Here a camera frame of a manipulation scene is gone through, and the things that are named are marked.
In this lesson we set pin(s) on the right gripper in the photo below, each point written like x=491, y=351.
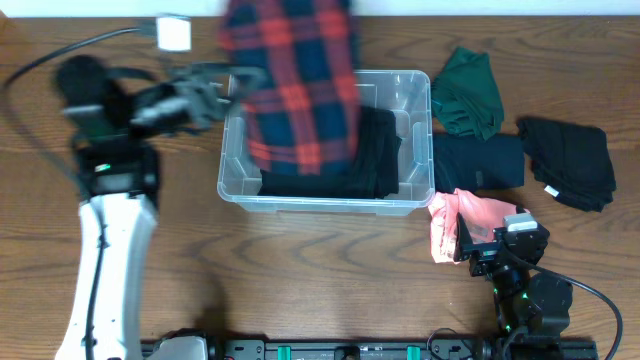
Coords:
x=486, y=254

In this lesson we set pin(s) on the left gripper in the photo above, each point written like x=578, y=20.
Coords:
x=197, y=102

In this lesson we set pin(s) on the red plaid flannel shirt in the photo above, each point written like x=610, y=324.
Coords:
x=304, y=119

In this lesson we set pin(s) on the dark navy shirt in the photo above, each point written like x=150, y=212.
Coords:
x=470, y=164

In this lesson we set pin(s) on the black pants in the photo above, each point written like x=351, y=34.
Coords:
x=374, y=173

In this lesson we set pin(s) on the black garment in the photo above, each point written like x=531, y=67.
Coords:
x=572, y=160

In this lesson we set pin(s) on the dark green garment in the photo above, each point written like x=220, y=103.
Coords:
x=465, y=96

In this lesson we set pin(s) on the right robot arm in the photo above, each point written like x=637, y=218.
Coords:
x=538, y=304

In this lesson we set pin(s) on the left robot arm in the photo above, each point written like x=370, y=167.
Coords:
x=116, y=111

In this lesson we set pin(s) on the pink printed t-shirt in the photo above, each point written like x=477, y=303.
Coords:
x=481, y=216

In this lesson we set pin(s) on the clear plastic storage bin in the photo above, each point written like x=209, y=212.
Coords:
x=407, y=94

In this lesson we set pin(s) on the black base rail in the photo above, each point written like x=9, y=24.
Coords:
x=350, y=350

